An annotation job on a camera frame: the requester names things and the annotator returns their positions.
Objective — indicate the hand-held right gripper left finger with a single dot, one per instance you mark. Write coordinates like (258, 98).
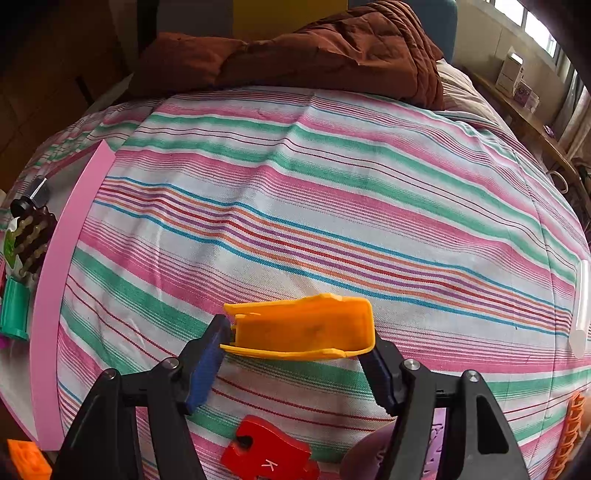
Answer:
(205, 369)

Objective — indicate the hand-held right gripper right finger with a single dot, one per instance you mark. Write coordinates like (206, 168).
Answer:
(381, 374)

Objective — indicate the orange plastic scoop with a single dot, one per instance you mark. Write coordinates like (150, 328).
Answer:
(300, 327)

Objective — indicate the pink storage bin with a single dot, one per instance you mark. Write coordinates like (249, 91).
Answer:
(60, 277)

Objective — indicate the orange linked cube blocks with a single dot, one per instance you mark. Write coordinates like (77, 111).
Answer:
(27, 457)

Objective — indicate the green spool toy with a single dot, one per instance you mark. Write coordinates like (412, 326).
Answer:
(14, 304)

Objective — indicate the brown spiky ball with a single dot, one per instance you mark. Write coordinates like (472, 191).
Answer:
(34, 235)

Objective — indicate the white and green square toy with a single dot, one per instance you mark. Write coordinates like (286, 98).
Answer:
(9, 247)

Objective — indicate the purple patterned egg toy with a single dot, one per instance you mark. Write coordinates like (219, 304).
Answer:
(364, 457)

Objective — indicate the red puzzle piece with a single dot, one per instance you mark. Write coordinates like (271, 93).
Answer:
(258, 452)

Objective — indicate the striped bedsheet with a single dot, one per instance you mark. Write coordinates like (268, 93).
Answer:
(323, 207)

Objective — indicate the orange plastic rack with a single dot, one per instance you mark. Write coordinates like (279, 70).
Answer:
(570, 429)

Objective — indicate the white plastic tube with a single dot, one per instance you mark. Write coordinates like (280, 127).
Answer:
(581, 314)

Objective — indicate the black cylinder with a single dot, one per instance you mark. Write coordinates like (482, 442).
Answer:
(23, 205)

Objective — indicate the pale pillow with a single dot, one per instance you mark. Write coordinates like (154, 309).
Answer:
(466, 92)

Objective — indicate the wooden desk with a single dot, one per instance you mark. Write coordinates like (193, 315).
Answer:
(531, 120)

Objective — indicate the small purple item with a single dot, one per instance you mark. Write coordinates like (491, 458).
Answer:
(549, 131)

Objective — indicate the purple container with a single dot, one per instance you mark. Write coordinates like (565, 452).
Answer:
(527, 97)

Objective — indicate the window curtain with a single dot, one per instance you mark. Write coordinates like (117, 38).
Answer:
(575, 115)

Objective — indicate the white carton box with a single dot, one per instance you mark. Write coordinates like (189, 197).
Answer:
(508, 71)

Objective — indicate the brown comforter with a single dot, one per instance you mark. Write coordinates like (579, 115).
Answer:
(323, 50)

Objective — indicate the yellow and blue headboard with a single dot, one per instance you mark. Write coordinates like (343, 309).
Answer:
(277, 18)

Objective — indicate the window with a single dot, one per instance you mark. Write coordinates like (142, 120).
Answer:
(531, 21)

